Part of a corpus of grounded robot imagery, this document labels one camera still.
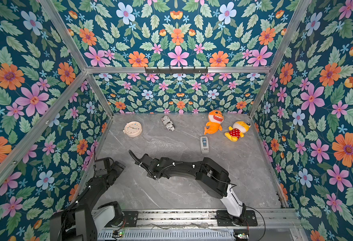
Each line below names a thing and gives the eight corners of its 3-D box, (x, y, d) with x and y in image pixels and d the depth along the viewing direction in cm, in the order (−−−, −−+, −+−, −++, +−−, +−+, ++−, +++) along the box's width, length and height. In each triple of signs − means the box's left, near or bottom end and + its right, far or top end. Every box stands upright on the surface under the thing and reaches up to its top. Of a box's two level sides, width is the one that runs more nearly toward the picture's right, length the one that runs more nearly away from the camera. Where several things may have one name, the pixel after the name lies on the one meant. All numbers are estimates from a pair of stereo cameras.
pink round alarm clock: (123, 137, 108) (121, 134, 106) (127, 124, 116) (126, 121, 114) (140, 137, 108) (139, 134, 106) (143, 124, 116) (142, 121, 114)
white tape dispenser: (201, 153, 99) (201, 150, 96) (200, 139, 106) (200, 136, 103) (209, 153, 99) (209, 150, 95) (207, 139, 106) (208, 136, 103)
